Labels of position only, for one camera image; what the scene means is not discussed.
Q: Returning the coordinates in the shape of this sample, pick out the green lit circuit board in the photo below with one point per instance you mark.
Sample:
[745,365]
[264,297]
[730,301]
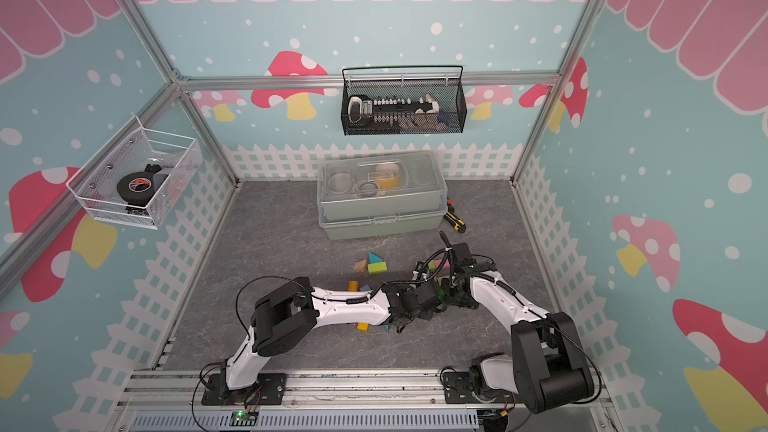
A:
[244,419]

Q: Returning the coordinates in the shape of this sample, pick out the green block top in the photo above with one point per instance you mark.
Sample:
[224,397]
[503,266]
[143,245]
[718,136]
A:
[377,268]

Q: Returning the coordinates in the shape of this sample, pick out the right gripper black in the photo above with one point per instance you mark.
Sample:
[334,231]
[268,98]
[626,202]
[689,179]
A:
[464,304]

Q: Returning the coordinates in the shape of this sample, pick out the yellow black screwdriver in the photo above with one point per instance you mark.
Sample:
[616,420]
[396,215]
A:
[456,223]

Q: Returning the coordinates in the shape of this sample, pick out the white black tool in basket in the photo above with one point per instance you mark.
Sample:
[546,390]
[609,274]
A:
[391,113]

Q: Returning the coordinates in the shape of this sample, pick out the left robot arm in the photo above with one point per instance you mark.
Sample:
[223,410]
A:
[282,318]

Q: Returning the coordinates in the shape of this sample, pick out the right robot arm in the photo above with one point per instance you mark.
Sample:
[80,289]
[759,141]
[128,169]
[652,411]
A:
[547,367]

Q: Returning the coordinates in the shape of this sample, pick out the white wire basket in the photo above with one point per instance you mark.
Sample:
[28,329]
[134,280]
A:
[173,158]

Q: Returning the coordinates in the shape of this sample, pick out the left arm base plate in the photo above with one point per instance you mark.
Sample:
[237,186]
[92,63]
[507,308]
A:
[269,389]

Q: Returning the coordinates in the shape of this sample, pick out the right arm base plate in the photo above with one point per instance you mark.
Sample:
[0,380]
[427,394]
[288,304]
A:
[458,389]

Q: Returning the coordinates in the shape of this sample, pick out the black tape roll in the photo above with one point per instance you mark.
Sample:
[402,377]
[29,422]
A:
[137,189]

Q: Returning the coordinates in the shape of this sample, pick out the teal triangle block top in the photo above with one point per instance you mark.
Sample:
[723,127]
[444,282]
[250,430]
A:
[374,257]

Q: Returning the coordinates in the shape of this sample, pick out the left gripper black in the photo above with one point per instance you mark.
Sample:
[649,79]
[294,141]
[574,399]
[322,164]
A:
[427,315]

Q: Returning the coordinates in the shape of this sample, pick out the small tan cube block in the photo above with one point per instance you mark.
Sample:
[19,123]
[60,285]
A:
[361,266]

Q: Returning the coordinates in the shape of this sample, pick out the translucent plastic storage box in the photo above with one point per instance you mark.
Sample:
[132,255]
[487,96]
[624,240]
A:
[381,195]

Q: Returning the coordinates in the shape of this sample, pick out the black wire mesh basket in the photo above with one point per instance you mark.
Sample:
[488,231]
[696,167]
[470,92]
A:
[442,82]

